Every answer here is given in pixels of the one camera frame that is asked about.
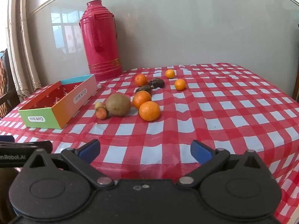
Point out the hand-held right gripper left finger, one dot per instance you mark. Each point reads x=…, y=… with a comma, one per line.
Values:
x=90, y=148

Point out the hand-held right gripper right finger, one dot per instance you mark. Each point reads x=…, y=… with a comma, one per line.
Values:
x=198, y=150

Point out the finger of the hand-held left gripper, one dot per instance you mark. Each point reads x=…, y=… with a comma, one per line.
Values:
x=28, y=146
x=6, y=138

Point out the beige round longan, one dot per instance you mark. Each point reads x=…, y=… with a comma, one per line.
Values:
x=98, y=105

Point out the brown kiwi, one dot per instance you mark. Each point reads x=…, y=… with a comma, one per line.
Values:
x=118, y=104

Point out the colourful cardboard box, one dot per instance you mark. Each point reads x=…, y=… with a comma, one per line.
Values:
x=70, y=98

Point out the small orange mandarin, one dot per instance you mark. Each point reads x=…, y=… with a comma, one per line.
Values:
x=180, y=84
x=170, y=73

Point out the dark water chestnut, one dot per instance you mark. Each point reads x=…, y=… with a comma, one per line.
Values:
x=143, y=89
x=157, y=83

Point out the red checkered tablecloth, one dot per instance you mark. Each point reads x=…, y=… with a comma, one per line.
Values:
x=210, y=112

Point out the woven brown chair cushion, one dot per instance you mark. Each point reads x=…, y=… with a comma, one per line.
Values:
x=2, y=86

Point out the dark wooden chair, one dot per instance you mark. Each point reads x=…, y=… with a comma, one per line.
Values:
x=9, y=84

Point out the beige curtain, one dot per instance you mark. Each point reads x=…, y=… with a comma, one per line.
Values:
x=22, y=51

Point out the red thermos flask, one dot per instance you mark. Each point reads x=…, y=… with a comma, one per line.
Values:
x=102, y=44

